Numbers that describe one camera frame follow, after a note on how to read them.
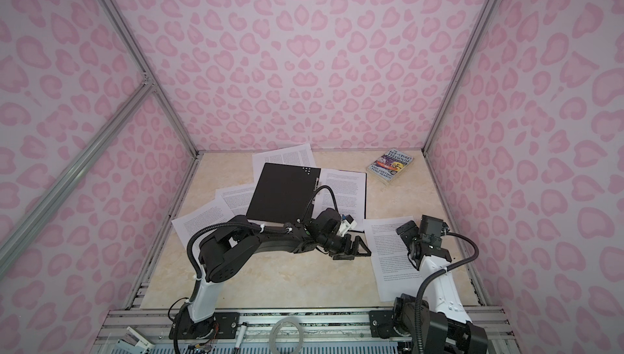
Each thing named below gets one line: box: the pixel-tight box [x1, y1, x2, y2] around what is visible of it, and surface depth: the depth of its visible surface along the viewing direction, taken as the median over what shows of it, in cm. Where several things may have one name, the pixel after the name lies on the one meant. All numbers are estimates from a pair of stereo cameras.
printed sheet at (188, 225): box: [170, 195, 235, 265], surface depth 100 cm
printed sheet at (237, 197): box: [215, 181, 258, 216], surface depth 107 cm
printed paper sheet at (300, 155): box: [251, 142, 317, 183], surface depth 120 cm
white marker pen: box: [234, 324, 247, 350], surface depth 72 cm
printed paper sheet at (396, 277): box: [363, 215, 421, 303], surface depth 87 cm
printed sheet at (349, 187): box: [312, 168, 367, 232], surface depth 108 cm
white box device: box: [114, 326, 156, 354], surface depth 70 cm
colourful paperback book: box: [366, 148, 415, 185], surface depth 114 cm
